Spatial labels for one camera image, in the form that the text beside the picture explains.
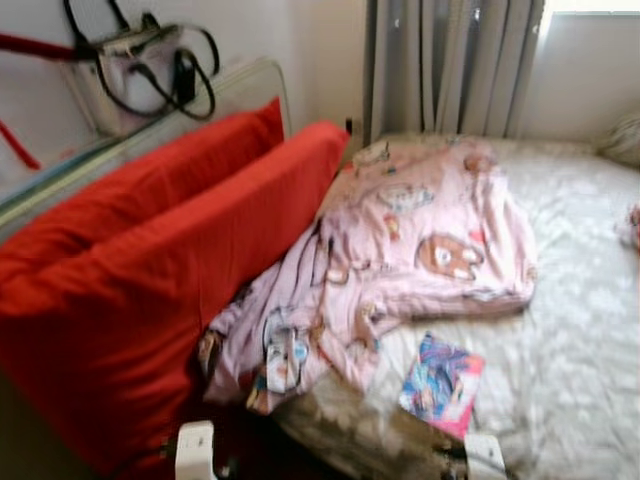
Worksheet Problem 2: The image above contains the colourful children's book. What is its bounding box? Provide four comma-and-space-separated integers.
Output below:
398, 333, 487, 441

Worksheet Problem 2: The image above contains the beige floral bedspread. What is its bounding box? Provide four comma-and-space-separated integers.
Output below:
270, 133, 640, 480

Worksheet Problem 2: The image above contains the pink bear print blanket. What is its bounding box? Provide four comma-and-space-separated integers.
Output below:
197, 135, 539, 416

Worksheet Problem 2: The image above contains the star shield bolster pillow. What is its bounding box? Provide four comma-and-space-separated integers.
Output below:
620, 203, 640, 249

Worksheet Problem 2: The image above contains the large red cushion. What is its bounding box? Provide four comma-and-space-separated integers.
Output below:
0, 120, 351, 479

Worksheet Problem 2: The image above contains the beige pillow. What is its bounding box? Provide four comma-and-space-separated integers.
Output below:
597, 112, 640, 169

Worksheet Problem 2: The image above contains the grey curtain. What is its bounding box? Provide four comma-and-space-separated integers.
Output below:
362, 0, 547, 141

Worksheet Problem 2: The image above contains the flat red cushion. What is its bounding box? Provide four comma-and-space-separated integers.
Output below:
0, 97, 286, 286

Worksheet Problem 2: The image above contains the beige curved headboard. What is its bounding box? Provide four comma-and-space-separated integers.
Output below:
0, 57, 293, 241

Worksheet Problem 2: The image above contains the bright window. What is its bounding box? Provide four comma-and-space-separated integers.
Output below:
545, 0, 640, 15

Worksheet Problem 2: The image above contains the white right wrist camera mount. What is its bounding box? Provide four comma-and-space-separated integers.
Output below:
463, 431, 508, 480

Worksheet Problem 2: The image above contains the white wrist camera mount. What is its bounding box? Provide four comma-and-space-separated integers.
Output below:
463, 431, 508, 480
174, 421, 218, 480

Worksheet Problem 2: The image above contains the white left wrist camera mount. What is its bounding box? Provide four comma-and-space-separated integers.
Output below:
174, 421, 218, 480

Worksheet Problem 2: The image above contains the white bag with black handles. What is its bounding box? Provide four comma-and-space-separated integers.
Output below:
62, 0, 221, 136

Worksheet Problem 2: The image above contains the red strap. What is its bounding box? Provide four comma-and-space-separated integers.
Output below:
0, 32, 83, 63

